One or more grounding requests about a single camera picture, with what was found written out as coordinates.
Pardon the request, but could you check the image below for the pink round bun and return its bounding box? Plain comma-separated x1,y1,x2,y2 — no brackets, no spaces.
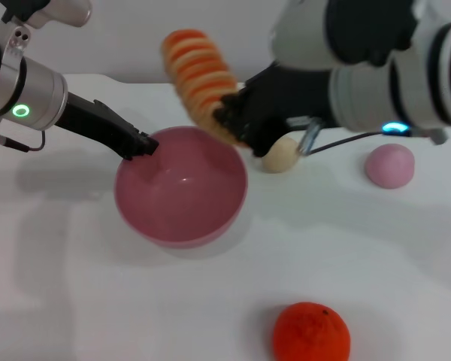
364,143,416,190

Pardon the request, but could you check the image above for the orange tangerine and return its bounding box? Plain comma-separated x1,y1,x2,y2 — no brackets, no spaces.
272,301,352,361

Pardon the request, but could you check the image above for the orange striped bread roll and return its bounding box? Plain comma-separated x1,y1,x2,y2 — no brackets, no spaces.
161,29,245,146

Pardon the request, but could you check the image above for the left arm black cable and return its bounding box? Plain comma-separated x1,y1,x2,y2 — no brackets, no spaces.
0,117,47,153

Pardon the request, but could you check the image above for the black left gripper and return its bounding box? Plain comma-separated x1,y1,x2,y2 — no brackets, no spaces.
56,92,159,161

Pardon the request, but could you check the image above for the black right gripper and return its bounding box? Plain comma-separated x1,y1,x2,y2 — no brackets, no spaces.
213,62,337,157

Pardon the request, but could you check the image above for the beige round bun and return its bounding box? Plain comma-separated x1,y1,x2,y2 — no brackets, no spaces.
261,136,302,174

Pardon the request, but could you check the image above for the pink plastic bowl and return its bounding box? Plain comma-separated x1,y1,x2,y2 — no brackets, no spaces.
114,126,249,250

